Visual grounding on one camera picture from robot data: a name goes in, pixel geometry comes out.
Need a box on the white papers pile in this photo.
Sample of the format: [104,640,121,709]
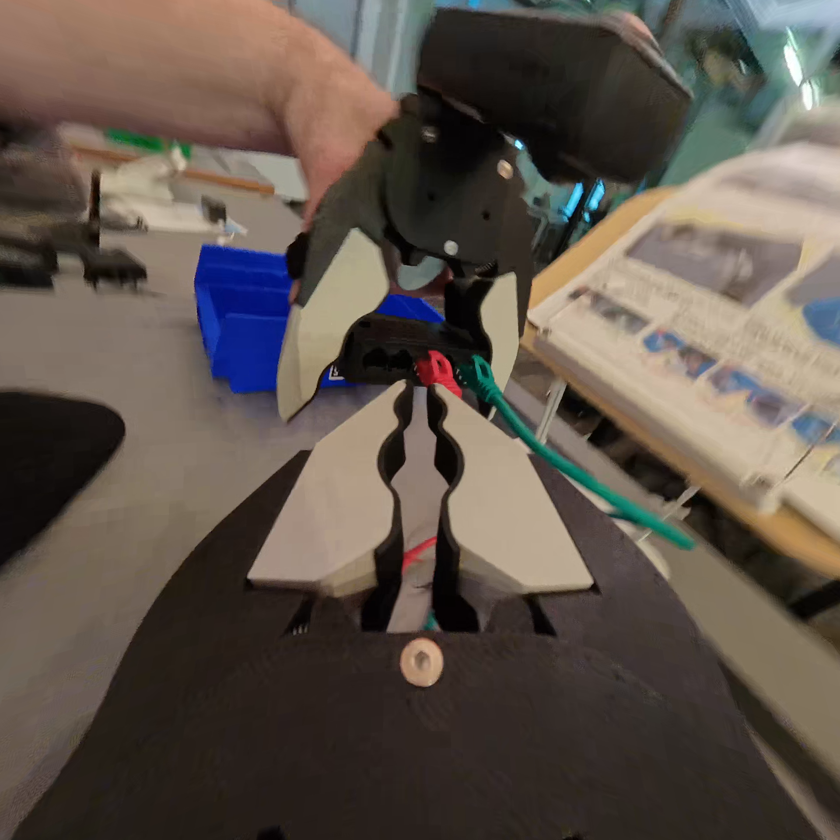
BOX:
[98,154,249,236]

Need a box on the blue plastic bin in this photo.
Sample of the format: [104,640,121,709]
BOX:
[193,244,447,395]

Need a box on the acrylic sign holder with paper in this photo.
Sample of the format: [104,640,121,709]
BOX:
[518,187,840,578]

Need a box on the person's left hand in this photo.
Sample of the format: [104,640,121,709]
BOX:
[266,45,401,225]

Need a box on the black network switch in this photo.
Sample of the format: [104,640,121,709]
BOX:
[341,314,493,387]

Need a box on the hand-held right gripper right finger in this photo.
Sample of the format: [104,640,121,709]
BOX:
[427,386,595,633]

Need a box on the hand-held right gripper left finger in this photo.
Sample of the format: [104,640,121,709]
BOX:
[247,379,409,632]

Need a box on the person's left forearm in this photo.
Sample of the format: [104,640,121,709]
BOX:
[0,0,293,158]

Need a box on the instruction sheet on stand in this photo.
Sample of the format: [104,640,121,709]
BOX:
[528,141,840,546]

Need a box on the red ethernet cable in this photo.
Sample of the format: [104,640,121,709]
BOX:
[402,350,463,572]

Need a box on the black device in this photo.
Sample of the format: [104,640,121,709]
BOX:
[82,171,148,290]

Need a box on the green ethernet cable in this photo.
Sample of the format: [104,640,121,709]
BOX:
[423,354,697,631]

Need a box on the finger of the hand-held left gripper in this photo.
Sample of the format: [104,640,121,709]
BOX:
[276,228,392,422]
[446,271,523,395]

